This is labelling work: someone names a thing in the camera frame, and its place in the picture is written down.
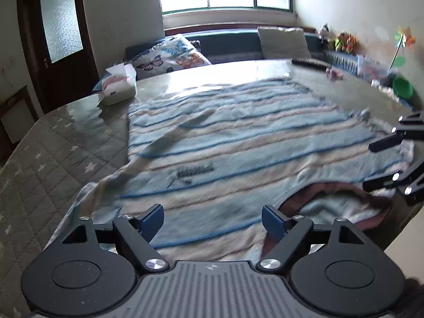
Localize blue sofa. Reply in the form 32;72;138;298
124;28;361;73

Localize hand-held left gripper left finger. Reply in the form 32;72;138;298
45;204;168;274

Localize low wooden cabinet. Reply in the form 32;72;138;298
0;86;43;166

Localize plain beige pillow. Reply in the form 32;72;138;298
258;26;312;59

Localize butterfly print pillow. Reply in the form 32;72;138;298
127;34;213;73

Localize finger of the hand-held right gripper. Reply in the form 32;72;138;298
369;112;424;153
363;158;424;206

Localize blue beige striped sweater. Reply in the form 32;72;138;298
48;77;416;262

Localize orange green plush toys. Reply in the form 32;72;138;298
333;31;358;54

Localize green plastic bowl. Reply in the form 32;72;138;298
392;76;414;99

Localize pink white tissue box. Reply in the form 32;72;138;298
98;64;138;107

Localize grey quilted star table cover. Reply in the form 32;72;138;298
0;58;424;318

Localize dark wooden glass-panel door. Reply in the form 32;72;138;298
16;0;100;113

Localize colourful pinwheel toy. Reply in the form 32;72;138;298
387;26;416;73

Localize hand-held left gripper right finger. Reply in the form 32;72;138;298
257;205;383;274

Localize black remote control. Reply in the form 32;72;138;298
291;59;327;72

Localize clear plastic container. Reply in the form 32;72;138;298
357;55;390;80

